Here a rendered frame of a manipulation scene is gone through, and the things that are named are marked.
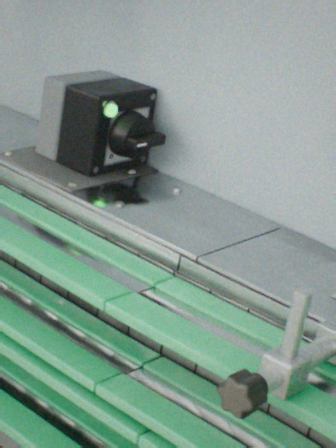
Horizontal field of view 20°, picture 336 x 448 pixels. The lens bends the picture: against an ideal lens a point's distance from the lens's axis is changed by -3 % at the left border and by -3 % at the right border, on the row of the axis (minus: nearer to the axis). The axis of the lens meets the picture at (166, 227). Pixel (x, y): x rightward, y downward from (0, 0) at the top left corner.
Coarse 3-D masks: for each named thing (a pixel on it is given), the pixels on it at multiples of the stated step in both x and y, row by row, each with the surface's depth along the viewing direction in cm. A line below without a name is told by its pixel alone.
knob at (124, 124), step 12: (120, 120) 87; (132, 120) 87; (144, 120) 87; (120, 132) 87; (132, 132) 86; (144, 132) 88; (156, 132) 89; (120, 144) 87; (132, 144) 86; (144, 144) 86; (156, 144) 88; (120, 156) 89; (132, 156) 88
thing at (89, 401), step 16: (0, 336) 81; (16, 352) 79; (32, 352) 80; (32, 368) 78; (48, 368) 78; (48, 384) 77; (64, 384) 76; (80, 384) 76; (80, 400) 74; (96, 400) 74; (96, 416) 74; (112, 416) 73; (128, 416) 73; (128, 432) 71; (144, 432) 71
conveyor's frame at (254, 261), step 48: (0, 144) 94; (48, 192) 85; (96, 192) 85; (144, 192) 87; (192, 192) 88; (144, 240) 78; (192, 240) 78; (240, 240) 80; (288, 240) 81; (240, 288) 72; (288, 288) 72
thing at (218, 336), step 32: (0, 192) 87; (0, 224) 80; (32, 224) 82; (64, 224) 82; (32, 256) 75; (64, 256) 76; (96, 256) 78; (128, 256) 78; (64, 288) 73; (96, 288) 72; (128, 288) 73; (160, 288) 74; (192, 288) 74; (128, 320) 69; (160, 320) 68; (192, 320) 70; (224, 320) 70; (256, 320) 70; (192, 352) 65; (224, 352) 65; (256, 352) 66; (320, 384) 63; (320, 416) 59
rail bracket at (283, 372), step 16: (304, 288) 59; (304, 304) 59; (288, 320) 60; (304, 320) 59; (288, 336) 60; (320, 336) 66; (272, 352) 61; (288, 352) 60; (304, 352) 61; (320, 352) 63; (272, 368) 60; (288, 368) 59; (304, 368) 61; (224, 384) 58; (240, 384) 57; (256, 384) 57; (272, 384) 59; (288, 384) 60; (304, 384) 62; (224, 400) 58; (240, 400) 57; (256, 400) 57; (240, 416) 57
